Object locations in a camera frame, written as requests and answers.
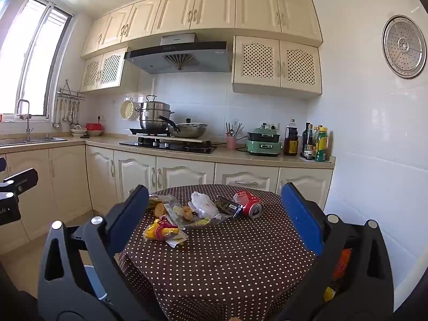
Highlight window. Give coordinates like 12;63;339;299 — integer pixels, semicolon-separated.
0;0;74;121

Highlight black snack wrapper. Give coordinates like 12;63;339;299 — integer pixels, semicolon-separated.
214;196;244;218

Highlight white plastic bag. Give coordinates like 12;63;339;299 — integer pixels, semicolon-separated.
190;192;219;218

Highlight steel sink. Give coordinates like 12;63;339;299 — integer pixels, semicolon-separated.
0;136;67;146

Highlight steel faucet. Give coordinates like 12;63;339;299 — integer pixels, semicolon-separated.
16;99;34;142

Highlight cream steamer basket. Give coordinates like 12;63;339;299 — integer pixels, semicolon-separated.
120;100;139;121

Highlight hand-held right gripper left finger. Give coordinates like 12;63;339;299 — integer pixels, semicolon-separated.
38;185;168;321

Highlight steel steamer pot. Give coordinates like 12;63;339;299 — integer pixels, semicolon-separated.
135;94;175;131

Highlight steel steamer tray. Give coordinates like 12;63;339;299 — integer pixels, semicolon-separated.
382;15;427;79

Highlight yellow snack wrapper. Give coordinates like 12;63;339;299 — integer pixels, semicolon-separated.
144;219;179;241

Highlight frying pan with black handle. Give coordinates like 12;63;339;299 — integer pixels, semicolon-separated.
157;115;208;138

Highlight small lattice door cabinet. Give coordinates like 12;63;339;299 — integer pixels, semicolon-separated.
80;47;129;92

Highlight red soda can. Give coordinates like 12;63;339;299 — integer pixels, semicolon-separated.
233;190;264;219

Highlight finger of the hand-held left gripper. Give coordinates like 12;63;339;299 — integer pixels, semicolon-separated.
0;168;39;198

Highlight cream lower cabinet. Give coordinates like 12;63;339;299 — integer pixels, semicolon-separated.
0;144;335;251

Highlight green electric pot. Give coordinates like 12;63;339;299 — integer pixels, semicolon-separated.
246;124;284;157

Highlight bundle of chopsticks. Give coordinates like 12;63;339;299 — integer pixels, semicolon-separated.
226;120;243;137

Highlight light blue trash bin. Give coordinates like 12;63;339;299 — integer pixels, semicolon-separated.
82;264;108;306

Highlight hanging kitchen utensils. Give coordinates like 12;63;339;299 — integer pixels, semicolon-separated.
53;98;82;129

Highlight cream upper cabinet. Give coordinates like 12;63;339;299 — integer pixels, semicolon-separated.
80;0;323;59

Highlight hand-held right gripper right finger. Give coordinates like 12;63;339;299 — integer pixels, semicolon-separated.
271;182;394;321

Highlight clear plastic wrapper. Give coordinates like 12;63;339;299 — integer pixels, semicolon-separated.
149;194;183;223

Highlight wide lattice door cabinet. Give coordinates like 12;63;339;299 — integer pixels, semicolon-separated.
232;36;323;99

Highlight wall utensil rack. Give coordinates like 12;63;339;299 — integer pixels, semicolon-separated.
55;79;87;101

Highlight clear wrapper yellow print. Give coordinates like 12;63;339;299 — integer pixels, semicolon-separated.
167;231;188;249

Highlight green bottle yellow label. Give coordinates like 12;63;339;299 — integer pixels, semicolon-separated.
315;127;330;162

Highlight cream cabinet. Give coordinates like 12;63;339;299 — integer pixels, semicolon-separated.
80;0;323;59
0;144;335;251

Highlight clear wrapper green print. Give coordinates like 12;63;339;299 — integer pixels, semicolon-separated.
195;214;232;228

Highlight black gas stove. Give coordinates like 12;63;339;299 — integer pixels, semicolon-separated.
119;136;216;154

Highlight dark glass bottle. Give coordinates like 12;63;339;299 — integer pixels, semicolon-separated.
305;124;315;160
301;122;311;158

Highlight grey range hood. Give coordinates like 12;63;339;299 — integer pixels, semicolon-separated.
124;33;232;75

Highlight large soy sauce bottle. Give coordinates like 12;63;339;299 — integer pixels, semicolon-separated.
284;119;299;156

